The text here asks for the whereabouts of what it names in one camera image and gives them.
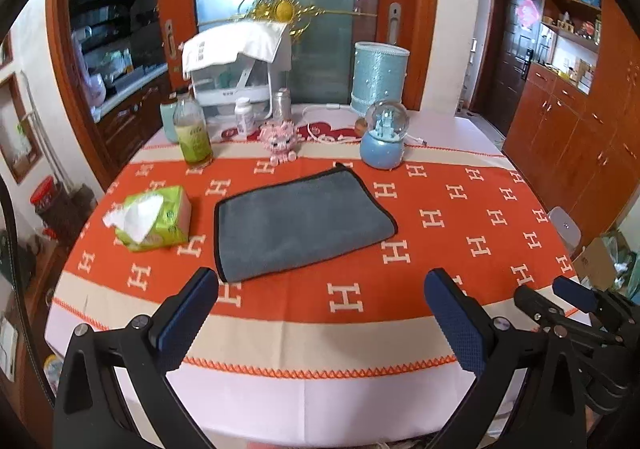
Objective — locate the grey towel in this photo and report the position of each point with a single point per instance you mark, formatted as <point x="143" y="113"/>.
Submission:
<point x="300" y="224"/>

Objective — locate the wooden picture frame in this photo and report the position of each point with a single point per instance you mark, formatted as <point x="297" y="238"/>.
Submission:
<point x="15" y="129"/>

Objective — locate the green tissue pack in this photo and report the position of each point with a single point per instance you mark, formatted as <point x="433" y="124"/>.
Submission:
<point x="170" y="224"/>

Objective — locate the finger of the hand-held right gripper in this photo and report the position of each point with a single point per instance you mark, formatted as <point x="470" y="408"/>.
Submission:
<point x="575" y="294"/>
<point x="537" y="306"/>

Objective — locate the light blue cylindrical container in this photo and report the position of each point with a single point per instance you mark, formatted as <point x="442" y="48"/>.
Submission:
<point x="380" y="76"/>

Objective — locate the orange patterned tablecloth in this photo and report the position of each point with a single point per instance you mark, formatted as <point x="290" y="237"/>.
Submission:
<point x="350" y="249"/>

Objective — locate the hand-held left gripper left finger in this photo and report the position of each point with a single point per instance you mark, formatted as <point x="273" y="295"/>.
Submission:
<point x="182" y="324"/>

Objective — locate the white stool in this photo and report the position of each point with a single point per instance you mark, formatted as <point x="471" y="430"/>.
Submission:
<point x="565" y="229"/>

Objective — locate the pale green cup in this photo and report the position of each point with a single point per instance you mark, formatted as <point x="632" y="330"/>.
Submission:
<point x="167" y="126"/>

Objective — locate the frosted glass sliding door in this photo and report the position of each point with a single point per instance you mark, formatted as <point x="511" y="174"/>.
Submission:
<point x="325" y="29"/>

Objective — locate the pink pig toy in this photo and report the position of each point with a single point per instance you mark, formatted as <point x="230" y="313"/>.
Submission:
<point x="277" y="141"/>

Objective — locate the glass bottle with green label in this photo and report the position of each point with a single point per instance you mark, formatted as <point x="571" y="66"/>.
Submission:
<point x="192" y="139"/>

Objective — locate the white countertop appliance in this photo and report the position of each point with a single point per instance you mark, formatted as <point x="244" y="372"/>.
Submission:
<point x="240" y="84"/>

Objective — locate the silver can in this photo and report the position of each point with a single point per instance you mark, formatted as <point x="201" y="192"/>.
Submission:
<point x="282" y="106"/>

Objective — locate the white cloth cover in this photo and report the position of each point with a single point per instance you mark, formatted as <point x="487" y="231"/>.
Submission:
<point x="235" y="41"/>

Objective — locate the white pill bottle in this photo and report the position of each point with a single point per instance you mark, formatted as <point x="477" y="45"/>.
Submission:
<point x="244" y="119"/>

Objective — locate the blue snow globe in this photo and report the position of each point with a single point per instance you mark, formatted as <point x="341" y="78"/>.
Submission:
<point x="382" y="146"/>

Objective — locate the dark entrance door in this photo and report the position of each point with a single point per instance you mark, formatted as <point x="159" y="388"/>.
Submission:
<point x="515" y="54"/>

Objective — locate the wooden wall cabinet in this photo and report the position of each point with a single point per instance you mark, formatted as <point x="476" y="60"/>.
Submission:
<point x="595" y="129"/>

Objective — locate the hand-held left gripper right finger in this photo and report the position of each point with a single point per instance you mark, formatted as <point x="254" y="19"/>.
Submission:
<point x="457" y="324"/>

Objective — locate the cardboard box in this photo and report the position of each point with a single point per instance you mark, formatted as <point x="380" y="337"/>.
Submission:
<point x="595" y="264"/>

